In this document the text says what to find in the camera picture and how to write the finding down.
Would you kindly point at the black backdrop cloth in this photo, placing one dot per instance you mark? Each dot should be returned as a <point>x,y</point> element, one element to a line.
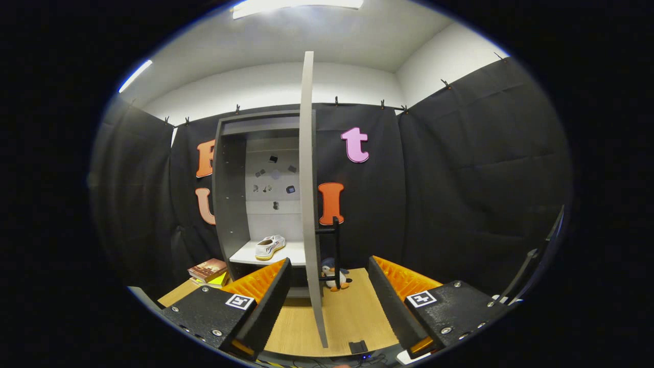
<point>460,179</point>

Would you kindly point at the penguin plush toy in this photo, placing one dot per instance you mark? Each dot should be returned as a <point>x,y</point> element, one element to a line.
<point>329,280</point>

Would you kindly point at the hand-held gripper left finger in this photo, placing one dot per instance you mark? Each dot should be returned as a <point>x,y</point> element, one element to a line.
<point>268,312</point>

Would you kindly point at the thin dark stand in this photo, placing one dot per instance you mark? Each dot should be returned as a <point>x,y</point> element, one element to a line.
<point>526,266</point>

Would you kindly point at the wide ceiling light panel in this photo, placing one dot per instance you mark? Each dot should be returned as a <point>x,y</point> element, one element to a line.
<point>296,6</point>

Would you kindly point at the row of black cloth clips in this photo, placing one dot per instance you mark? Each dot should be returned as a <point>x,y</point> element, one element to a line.
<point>336,100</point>

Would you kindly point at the white shoe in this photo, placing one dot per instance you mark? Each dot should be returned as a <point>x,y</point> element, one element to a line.
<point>270,246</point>

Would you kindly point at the narrow ceiling light panel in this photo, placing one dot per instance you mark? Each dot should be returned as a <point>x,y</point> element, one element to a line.
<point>135,76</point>

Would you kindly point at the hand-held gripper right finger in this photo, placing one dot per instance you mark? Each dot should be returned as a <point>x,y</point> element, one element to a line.
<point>393,306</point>

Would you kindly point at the white flat object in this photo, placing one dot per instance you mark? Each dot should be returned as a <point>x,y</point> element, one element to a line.
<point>506,300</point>

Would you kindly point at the grey shoe cabinet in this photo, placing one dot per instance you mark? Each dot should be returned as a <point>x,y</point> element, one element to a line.
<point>230,204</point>

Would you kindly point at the small black box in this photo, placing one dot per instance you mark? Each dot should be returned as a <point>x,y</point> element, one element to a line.
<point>358,346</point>

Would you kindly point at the yellow book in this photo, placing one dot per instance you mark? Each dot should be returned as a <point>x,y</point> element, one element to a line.
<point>220,280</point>

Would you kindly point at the beige shoe cabinet door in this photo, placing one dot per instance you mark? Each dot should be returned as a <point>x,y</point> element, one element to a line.
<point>306,179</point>

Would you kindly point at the brown book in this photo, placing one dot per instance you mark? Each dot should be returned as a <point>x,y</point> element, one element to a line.
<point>207,268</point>

